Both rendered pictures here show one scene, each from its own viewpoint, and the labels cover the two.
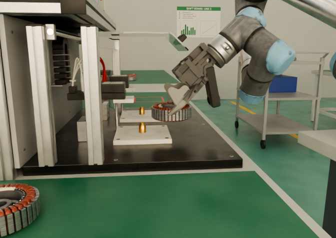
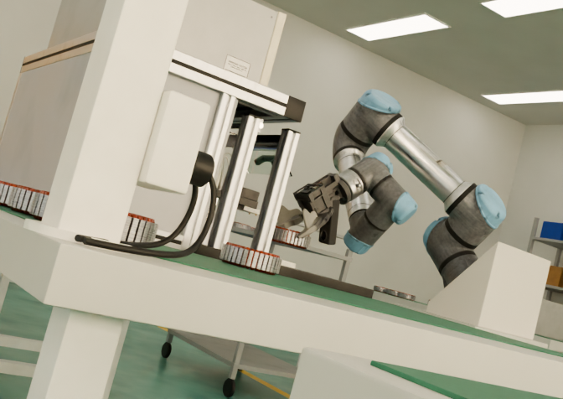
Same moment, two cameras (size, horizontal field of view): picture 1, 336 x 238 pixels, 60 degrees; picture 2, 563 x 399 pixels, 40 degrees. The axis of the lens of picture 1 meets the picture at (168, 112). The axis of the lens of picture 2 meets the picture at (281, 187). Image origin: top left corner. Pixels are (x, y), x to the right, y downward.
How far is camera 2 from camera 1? 124 cm
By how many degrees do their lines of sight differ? 31
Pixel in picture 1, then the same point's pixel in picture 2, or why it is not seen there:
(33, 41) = (249, 129)
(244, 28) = (376, 172)
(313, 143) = not seen: hidden behind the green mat
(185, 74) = (316, 200)
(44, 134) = (226, 217)
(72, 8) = (292, 115)
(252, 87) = (367, 232)
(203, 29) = not seen: hidden behind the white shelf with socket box
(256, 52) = (385, 198)
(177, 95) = (309, 219)
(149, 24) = not seen: outside the picture
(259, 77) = (379, 223)
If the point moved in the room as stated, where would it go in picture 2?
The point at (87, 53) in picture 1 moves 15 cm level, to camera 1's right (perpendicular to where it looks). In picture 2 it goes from (286, 153) to (345, 173)
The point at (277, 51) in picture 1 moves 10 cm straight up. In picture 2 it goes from (405, 201) to (415, 163)
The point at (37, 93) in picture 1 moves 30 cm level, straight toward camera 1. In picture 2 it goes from (237, 176) to (358, 198)
